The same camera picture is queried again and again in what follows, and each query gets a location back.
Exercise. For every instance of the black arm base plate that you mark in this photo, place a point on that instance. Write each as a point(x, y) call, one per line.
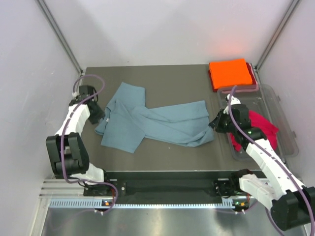
point(213, 183)

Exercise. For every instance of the clear plastic bin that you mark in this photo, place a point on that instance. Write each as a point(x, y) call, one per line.
point(267, 114)

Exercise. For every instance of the grey aluminium frame rail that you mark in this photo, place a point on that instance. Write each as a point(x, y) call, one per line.
point(59, 188)

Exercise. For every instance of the crumpled red t-shirt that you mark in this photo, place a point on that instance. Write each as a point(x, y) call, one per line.
point(258, 121)

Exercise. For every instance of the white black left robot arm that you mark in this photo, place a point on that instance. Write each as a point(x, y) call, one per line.
point(66, 149)

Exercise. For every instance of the folded orange t-shirt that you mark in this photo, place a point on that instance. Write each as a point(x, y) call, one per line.
point(229, 73)

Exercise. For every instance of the slotted grey cable duct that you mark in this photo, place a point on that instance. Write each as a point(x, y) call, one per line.
point(104, 204)

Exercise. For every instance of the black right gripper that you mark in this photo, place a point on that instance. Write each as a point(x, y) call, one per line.
point(215, 123)

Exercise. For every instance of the folded pink t-shirt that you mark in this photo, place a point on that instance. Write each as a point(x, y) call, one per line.
point(247, 88)

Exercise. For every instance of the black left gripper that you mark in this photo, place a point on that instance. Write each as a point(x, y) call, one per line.
point(100, 114)

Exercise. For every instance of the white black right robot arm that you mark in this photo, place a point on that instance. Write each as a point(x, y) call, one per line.
point(290, 202)

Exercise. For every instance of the right vertical frame post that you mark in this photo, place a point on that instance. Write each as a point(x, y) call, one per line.
point(292, 7)

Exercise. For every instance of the left vertical frame post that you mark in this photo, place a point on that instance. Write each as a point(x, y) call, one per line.
point(43, 6)

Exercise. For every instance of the light blue t-shirt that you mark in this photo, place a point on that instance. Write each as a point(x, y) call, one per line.
point(128, 121)

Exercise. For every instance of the vertical frame post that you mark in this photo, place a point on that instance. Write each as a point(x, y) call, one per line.
point(292, 7)
point(43, 6)

